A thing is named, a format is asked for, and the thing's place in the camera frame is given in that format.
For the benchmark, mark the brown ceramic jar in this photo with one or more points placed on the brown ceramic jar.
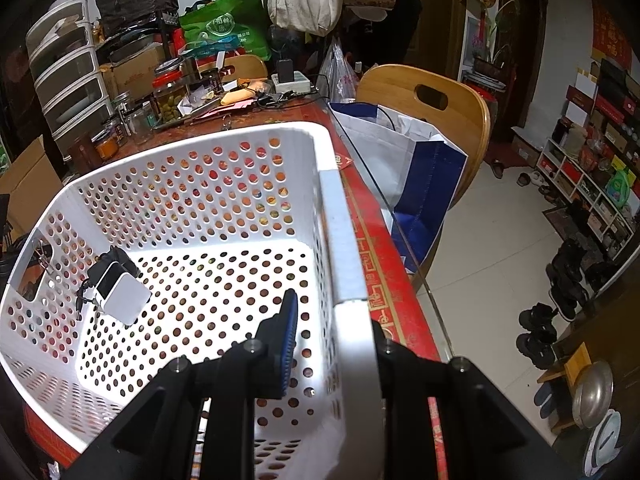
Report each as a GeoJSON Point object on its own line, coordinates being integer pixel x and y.
{"type": "Point", "coordinates": [82, 152]}

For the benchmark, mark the red lid pickle jar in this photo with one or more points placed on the red lid pickle jar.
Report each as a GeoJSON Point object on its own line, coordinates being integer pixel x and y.
{"type": "Point", "coordinates": [170, 92]}

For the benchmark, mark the white plastic drawer tower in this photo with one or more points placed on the white plastic drawer tower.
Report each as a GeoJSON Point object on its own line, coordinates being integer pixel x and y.
{"type": "Point", "coordinates": [67, 65]}

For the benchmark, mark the metal binder clip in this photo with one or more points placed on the metal binder clip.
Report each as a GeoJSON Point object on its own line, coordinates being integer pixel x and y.
{"type": "Point", "coordinates": [42, 259]}

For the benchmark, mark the clear plastic bag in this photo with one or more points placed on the clear plastic bag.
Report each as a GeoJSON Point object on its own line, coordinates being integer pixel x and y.
{"type": "Point", "coordinates": [337, 72]}

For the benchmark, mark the empty glass jar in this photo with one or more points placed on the empty glass jar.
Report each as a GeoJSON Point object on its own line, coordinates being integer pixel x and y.
{"type": "Point", "coordinates": [139, 122]}

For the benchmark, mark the flat brown cardboard box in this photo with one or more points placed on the flat brown cardboard box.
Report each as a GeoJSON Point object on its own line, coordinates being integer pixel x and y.
{"type": "Point", "coordinates": [27, 185]}

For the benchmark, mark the white and black power adapter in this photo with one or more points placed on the white and black power adapter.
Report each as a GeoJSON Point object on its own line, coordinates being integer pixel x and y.
{"type": "Point", "coordinates": [125, 297]}

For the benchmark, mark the dark wooden door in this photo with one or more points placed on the dark wooden door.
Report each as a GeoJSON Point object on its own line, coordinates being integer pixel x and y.
{"type": "Point", "coordinates": [522, 35]}

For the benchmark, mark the dark doormat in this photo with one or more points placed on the dark doormat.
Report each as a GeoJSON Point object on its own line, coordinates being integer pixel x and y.
{"type": "Point", "coordinates": [565, 227]}

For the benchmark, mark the wooden chair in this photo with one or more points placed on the wooden chair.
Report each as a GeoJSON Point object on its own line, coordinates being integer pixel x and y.
{"type": "Point", "coordinates": [240, 65]}
{"type": "Point", "coordinates": [395, 85]}

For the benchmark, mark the orange filled jar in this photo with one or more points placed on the orange filled jar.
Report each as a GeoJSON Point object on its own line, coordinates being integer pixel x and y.
{"type": "Point", "coordinates": [106, 147]}

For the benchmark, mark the yellow snack package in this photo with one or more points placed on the yellow snack package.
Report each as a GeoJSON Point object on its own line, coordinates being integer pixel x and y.
{"type": "Point", "coordinates": [237, 96]}

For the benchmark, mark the potted green plant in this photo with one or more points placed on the potted green plant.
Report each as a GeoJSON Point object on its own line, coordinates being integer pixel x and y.
{"type": "Point", "coordinates": [505, 25]}

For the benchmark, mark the stack of gift boxes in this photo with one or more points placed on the stack of gift boxes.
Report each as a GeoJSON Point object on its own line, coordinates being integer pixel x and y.
{"type": "Point", "coordinates": [605, 105]}

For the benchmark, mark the white round appliance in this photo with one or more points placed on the white round appliance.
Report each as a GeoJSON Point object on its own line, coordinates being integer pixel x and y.
{"type": "Point", "coordinates": [605, 442]}

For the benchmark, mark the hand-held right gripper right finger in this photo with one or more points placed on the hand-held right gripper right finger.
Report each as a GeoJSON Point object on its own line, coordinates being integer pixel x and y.
{"type": "Point", "coordinates": [402, 390]}

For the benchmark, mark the red printed tablecloth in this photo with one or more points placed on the red printed tablecloth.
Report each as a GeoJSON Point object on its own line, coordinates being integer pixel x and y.
{"type": "Point", "coordinates": [382, 285]}

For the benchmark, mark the black shoes pair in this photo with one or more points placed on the black shoes pair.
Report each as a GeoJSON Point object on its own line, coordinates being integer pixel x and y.
{"type": "Point", "coordinates": [537, 335]}
{"type": "Point", "coordinates": [567, 275]}

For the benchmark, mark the printed cardboard box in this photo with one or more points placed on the printed cardboard box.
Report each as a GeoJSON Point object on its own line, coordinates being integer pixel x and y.
{"type": "Point", "coordinates": [135, 72]}

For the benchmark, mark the small wooden stool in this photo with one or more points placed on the small wooden stool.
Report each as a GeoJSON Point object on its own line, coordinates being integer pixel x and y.
{"type": "Point", "coordinates": [560, 375]}

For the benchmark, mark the white cubby shelf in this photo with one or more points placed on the white cubby shelf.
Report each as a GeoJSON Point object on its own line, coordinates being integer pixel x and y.
{"type": "Point", "coordinates": [590, 195]}

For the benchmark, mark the blue and white shopping bag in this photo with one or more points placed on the blue and white shopping bag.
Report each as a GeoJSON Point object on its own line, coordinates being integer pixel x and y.
{"type": "Point", "coordinates": [430, 170]}

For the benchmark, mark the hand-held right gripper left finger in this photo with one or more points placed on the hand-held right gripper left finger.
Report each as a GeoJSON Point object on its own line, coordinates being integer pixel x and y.
{"type": "Point", "coordinates": [289, 332]}

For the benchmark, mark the red wall couplet poster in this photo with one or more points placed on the red wall couplet poster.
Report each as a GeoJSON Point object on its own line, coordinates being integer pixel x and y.
{"type": "Point", "coordinates": [612, 35]}

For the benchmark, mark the metal pot lid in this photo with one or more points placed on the metal pot lid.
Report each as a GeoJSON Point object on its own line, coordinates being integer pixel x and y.
{"type": "Point", "coordinates": [592, 392]}

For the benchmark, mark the white perforated plastic basket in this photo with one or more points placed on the white perforated plastic basket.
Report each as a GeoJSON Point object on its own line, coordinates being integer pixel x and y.
{"type": "Point", "coordinates": [210, 270]}

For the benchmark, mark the green shopping bag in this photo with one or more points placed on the green shopping bag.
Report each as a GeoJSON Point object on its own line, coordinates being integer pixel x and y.
{"type": "Point", "coordinates": [225, 25]}

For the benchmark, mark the white power strip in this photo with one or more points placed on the white power strip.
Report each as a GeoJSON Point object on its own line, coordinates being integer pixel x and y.
{"type": "Point", "coordinates": [292, 82]}

